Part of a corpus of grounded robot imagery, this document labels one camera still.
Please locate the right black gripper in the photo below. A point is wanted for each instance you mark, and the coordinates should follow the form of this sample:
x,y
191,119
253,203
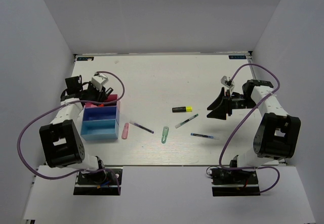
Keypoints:
x,y
220,112

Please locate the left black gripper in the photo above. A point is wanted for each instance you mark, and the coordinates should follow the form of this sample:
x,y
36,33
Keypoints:
x,y
101,95

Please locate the yellow cap black highlighter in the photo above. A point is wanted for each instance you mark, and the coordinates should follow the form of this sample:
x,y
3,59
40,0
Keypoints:
x,y
182,109

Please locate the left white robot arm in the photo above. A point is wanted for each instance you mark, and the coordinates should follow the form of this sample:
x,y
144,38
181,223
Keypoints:
x,y
62,144

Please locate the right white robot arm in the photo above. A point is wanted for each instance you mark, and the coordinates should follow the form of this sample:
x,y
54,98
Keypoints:
x,y
277,134

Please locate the pink blue tiered organizer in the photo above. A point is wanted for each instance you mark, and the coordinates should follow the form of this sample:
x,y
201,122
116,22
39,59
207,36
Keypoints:
x,y
100,123

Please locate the purple ink pen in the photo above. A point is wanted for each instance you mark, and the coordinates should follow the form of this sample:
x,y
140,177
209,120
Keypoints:
x,y
141,127

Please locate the blue ink pen right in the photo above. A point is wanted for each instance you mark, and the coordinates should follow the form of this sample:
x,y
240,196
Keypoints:
x,y
204,136

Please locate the green ink clear pen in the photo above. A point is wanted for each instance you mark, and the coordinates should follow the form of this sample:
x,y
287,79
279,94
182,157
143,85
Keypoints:
x,y
186,121

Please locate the pink eraser stick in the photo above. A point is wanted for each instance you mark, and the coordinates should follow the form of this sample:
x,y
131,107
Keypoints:
x,y
125,131

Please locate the left table corner label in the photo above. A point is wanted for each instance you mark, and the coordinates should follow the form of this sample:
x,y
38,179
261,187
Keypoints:
x,y
85,58

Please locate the table corner label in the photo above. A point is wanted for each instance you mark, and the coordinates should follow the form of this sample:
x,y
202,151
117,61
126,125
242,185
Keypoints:
x,y
85,58
237,57

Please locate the right table corner label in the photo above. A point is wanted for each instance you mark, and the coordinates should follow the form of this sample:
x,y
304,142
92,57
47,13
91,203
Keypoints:
x,y
237,57

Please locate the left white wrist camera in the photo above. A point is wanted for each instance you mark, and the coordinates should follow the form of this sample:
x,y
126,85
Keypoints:
x,y
98,80

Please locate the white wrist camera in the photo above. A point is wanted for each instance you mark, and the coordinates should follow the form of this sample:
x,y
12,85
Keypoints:
x,y
98,80
227,82

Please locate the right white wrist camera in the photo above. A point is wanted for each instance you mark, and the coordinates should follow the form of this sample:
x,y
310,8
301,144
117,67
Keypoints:
x,y
227,82

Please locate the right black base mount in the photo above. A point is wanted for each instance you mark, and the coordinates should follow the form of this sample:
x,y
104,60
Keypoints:
x,y
229,183

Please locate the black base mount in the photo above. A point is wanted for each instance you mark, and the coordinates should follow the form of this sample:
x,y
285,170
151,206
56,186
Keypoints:
x,y
229,183
104,183

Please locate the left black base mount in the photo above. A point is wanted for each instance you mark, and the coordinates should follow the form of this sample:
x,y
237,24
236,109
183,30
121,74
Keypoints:
x,y
104,183

